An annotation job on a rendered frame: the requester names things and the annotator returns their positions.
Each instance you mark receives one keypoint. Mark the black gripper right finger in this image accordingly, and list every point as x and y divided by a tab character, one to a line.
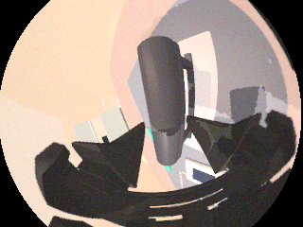
219	140

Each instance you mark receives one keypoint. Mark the white square tile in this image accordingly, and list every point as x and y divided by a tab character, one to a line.
199	173

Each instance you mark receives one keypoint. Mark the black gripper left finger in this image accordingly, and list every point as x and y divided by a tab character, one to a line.
122	155

